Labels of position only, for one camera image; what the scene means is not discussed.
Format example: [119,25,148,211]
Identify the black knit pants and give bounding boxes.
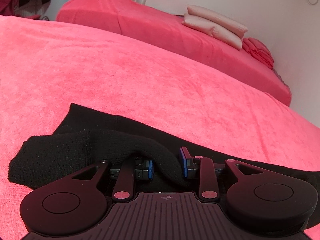
[8,104,319,191]

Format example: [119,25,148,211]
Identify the lower pink pillow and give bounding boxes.
[182,14,242,50]

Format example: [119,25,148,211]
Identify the pink pillow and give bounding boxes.
[182,14,242,50]
[187,5,248,38]

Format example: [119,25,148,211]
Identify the folded red blanket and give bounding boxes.
[242,37,274,69]

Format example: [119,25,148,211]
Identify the near pink bed blanket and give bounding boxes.
[1,16,319,239]

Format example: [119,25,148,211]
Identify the upper pink pillow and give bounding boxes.
[187,5,248,38]

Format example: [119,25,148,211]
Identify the far pink bed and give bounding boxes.
[56,0,292,106]

